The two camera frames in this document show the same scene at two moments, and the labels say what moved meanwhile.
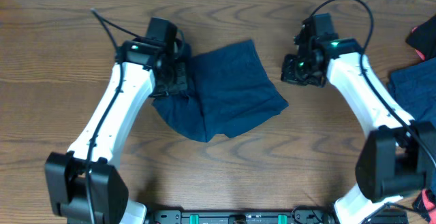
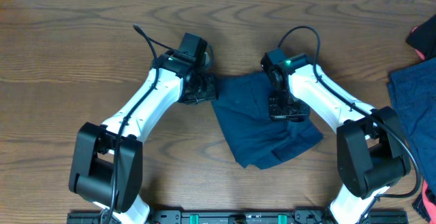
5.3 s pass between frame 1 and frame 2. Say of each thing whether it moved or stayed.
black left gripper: moved
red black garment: stayed
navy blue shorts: moved
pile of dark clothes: stayed
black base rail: stayed
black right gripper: moved
